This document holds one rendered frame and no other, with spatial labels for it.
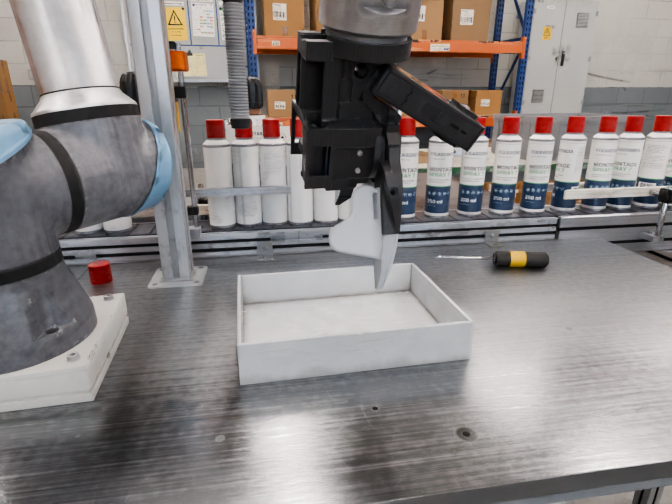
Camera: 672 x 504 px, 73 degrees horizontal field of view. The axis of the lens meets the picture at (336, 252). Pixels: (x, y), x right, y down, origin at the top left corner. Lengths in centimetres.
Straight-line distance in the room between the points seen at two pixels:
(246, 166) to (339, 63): 55
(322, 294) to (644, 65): 693
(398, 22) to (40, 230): 40
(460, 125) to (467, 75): 557
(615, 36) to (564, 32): 106
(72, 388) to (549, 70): 587
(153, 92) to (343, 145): 45
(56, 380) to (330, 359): 28
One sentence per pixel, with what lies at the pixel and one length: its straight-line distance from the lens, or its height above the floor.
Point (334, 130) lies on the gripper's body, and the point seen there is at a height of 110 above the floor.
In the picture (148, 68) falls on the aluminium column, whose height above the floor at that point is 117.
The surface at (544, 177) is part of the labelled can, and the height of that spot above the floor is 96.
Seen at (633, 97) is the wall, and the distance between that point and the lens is 737.
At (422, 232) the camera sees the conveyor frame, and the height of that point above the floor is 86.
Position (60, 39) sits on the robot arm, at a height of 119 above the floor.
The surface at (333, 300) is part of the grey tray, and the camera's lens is 70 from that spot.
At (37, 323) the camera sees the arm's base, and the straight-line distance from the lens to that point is 56.
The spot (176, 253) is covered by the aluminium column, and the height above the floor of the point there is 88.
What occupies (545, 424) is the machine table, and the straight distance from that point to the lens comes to 51.
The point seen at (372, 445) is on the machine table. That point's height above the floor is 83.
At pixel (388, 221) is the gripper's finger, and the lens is 39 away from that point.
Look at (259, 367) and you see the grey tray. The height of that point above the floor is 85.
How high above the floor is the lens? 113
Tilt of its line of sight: 19 degrees down
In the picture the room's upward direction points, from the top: straight up
